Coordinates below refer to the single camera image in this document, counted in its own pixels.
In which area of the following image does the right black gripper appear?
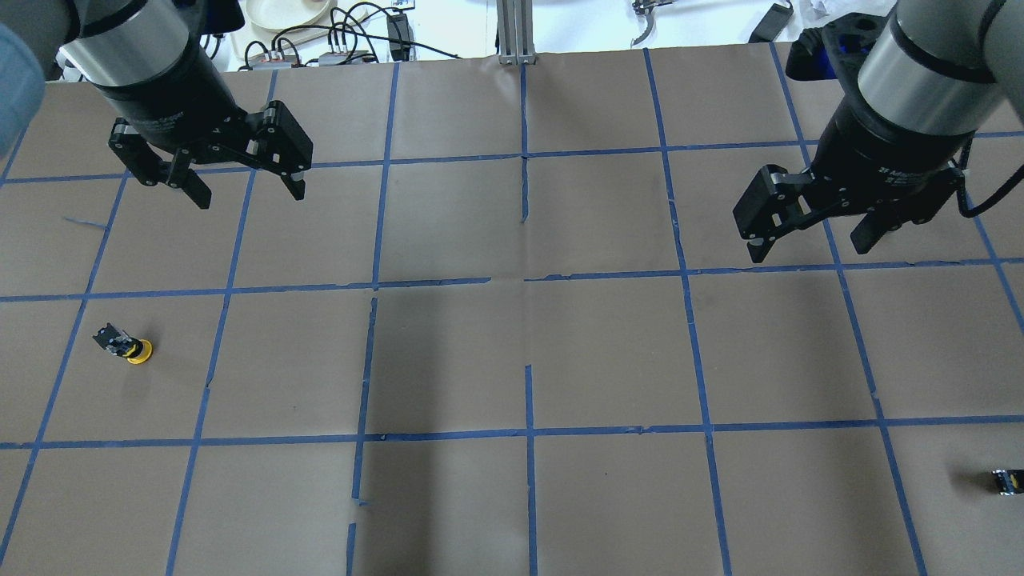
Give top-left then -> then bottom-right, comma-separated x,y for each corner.
733,101 -> 973,265

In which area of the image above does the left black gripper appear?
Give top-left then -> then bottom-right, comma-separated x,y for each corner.
98,36 -> 314,210

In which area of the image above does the yellow push button switch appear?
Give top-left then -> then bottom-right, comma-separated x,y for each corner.
92,323 -> 154,365

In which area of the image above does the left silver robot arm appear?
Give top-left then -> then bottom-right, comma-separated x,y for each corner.
1,1 -> 314,209

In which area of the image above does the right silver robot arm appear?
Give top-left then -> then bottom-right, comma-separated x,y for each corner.
733,1 -> 1022,263

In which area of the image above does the beige plate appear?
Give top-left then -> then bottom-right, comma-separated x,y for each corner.
242,0 -> 337,32

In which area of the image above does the black power adapter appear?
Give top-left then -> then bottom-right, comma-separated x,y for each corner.
386,11 -> 414,61

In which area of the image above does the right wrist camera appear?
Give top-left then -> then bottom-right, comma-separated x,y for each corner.
784,12 -> 886,82

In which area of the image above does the black switch contact block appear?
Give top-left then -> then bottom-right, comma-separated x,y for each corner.
991,468 -> 1024,496

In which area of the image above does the aluminium frame post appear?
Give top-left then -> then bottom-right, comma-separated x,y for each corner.
496,0 -> 537,66

